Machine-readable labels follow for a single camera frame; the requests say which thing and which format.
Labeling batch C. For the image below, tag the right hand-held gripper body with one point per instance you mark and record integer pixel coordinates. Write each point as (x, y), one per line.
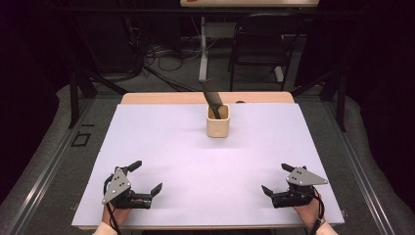
(303, 180)

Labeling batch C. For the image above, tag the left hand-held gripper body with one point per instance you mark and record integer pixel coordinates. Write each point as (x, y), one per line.
(117, 188)

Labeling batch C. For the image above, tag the beige square cup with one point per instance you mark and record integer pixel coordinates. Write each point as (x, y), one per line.
(218, 127)

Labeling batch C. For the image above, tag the black comb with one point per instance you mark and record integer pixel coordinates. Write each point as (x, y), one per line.
(212, 96)

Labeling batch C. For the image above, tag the person's left hand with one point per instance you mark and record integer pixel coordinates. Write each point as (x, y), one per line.
(118, 215)

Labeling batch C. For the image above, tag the person's right hand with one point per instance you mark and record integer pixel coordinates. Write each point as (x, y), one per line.
(306, 213)

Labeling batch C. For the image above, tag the white table mat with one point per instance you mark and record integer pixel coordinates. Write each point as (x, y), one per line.
(195, 173)

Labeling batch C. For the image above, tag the short black tape strip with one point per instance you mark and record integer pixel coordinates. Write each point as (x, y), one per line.
(87, 125)

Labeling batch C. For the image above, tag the wooden table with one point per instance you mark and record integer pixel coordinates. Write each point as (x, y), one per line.
(163, 97)

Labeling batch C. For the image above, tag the black metal stand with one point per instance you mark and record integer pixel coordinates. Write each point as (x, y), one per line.
(341, 98)
(74, 98)

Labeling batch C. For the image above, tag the black folding chair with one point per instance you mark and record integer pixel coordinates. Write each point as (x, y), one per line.
(261, 49)

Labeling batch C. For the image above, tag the white-legged wooden desk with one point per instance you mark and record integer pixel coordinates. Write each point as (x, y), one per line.
(203, 49)

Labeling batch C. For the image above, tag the black horizontal metal bar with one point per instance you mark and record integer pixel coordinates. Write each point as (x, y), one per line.
(130, 11)

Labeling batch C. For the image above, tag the grey metal floor rail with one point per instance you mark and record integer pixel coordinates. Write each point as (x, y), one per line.
(359, 169)
(49, 169)

